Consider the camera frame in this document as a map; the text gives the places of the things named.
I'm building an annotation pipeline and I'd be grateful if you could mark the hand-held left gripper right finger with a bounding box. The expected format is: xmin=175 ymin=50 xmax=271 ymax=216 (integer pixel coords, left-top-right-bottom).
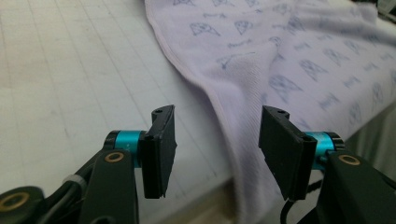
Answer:
xmin=258 ymin=105 xmax=346 ymax=202

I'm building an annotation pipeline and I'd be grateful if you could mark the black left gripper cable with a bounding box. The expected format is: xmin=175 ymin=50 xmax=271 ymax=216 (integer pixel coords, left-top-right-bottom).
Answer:
xmin=279 ymin=179 xmax=325 ymax=224

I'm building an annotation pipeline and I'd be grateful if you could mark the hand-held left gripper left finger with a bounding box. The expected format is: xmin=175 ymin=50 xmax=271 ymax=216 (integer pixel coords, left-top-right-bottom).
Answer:
xmin=104 ymin=104 xmax=178 ymax=200

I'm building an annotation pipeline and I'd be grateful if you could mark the white grid mat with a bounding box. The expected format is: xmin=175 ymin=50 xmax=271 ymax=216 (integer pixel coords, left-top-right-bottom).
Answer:
xmin=0 ymin=0 xmax=234 ymax=224

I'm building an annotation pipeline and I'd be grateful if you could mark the lilac printed cloth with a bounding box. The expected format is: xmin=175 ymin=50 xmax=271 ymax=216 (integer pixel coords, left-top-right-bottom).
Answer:
xmin=144 ymin=0 xmax=396 ymax=224

